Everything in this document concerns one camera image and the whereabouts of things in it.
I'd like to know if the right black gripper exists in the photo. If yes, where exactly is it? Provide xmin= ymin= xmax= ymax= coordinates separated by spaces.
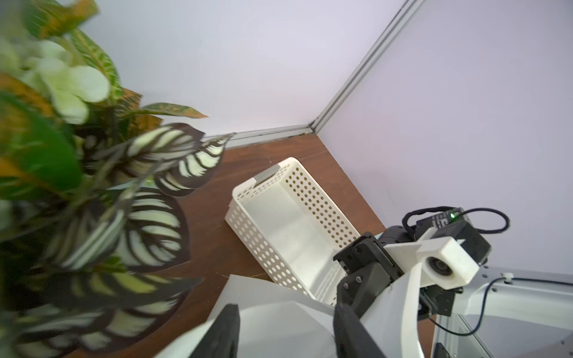
xmin=334 ymin=225 xmax=492 ymax=319

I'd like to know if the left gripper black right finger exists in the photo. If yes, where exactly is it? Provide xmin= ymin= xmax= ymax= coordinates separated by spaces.
xmin=333 ymin=304 xmax=385 ymax=358

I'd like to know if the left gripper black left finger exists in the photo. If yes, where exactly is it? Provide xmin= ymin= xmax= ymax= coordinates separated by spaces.
xmin=190 ymin=304 xmax=240 ymax=358

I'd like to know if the white insulated delivery bag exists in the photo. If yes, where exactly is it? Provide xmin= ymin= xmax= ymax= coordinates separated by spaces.
xmin=154 ymin=274 xmax=426 ymax=358

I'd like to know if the white perforated plastic basket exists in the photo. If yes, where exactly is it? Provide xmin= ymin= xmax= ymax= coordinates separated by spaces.
xmin=225 ymin=158 xmax=360 ymax=305

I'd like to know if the artificial potted plant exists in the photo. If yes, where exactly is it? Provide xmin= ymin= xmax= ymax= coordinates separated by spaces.
xmin=1 ymin=1 xmax=230 ymax=357

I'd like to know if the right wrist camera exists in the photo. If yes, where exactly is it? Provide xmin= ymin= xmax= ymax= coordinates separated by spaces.
xmin=384 ymin=228 xmax=479 ymax=290

